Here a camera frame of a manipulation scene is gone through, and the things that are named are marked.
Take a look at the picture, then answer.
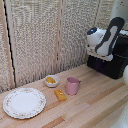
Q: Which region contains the white floral rim plate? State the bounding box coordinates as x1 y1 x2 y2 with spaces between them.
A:
2 87 47 120

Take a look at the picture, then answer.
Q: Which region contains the pink mug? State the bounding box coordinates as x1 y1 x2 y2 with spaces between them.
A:
65 76 82 96

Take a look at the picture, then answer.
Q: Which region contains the yellow bread block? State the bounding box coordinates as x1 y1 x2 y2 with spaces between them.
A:
54 88 68 102

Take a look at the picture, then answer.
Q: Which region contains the yellow food piece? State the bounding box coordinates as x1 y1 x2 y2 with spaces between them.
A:
46 76 57 84

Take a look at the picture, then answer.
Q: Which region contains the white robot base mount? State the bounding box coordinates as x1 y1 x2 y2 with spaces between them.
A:
112 103 128 128

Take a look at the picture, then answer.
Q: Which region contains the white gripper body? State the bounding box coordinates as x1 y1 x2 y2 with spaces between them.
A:
86 46 114 62

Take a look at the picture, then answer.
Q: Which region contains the small white bowl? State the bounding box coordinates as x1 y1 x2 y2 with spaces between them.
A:
44 74 61 89

